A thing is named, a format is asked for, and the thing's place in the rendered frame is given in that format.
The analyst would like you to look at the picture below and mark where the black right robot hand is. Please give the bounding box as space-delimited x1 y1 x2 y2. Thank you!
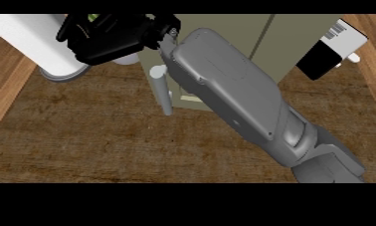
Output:
54 13 182 67

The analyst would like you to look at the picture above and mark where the brown wooden side panel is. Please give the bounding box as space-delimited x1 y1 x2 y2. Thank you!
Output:
0 37 38 122

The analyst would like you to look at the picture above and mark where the white and black box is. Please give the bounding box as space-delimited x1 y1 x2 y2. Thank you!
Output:
294 18 369 82

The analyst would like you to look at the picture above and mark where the grey cabinet door handle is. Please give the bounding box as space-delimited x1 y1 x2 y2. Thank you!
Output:
148 64 176 116

